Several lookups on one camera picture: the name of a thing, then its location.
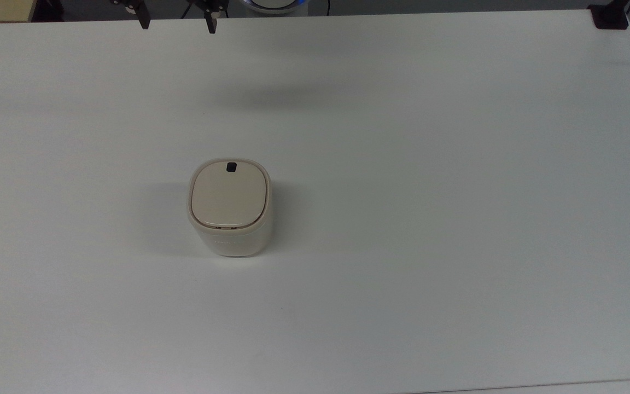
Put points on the beige trash bin lid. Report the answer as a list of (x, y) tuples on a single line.
[(229, 195)]

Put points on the black table clamp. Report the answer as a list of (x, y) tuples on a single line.
[(610, 16)]

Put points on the beige trash bin body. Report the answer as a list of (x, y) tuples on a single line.
[(233, 241)]

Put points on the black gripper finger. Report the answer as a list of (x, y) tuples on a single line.
[(143, 18), (211, 22)]

